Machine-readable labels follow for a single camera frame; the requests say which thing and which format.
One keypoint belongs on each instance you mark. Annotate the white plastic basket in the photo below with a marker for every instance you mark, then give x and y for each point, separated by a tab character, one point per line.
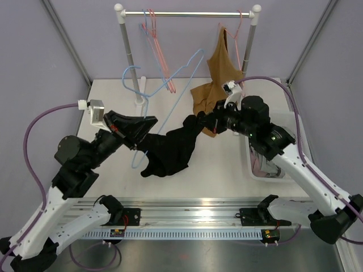
286	120

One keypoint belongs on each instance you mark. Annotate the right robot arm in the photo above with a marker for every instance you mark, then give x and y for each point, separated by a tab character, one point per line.
331	210

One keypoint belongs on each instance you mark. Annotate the brown tank top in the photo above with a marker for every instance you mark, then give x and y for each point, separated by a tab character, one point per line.
206	96

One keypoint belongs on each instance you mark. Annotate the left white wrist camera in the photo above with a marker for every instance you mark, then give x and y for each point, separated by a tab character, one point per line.
96	111

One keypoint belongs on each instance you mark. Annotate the white slotted cable duct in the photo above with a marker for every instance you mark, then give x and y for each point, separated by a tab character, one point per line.
174	234

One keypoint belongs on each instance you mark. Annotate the black tank top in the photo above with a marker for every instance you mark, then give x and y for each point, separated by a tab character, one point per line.
170	153

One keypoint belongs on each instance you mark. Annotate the white and metal clothes rack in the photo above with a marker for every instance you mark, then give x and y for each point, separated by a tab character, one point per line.
122	13

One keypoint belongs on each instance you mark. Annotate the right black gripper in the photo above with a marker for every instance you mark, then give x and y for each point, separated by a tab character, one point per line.
214	121

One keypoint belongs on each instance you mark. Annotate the pink tank top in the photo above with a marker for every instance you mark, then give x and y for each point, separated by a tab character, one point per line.
259	165

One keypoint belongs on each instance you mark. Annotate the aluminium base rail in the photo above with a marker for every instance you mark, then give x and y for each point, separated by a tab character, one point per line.
188	212

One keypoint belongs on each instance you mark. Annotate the pink hanger with brown top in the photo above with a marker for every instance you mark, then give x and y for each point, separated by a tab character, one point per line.
238	42

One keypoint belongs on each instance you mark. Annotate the light blue hanger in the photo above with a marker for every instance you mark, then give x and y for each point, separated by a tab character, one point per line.
146	28

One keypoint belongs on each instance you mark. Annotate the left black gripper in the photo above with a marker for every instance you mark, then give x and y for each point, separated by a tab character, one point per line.
133	129

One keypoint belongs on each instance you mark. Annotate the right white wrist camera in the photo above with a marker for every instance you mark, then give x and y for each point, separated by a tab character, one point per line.
233	91

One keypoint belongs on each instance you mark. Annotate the grey tank top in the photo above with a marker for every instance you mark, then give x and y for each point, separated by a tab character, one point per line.
274	170

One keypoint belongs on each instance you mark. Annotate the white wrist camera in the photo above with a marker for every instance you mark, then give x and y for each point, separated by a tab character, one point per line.
96	111
233	91

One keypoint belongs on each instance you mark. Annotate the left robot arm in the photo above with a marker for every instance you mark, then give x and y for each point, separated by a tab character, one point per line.
36	246

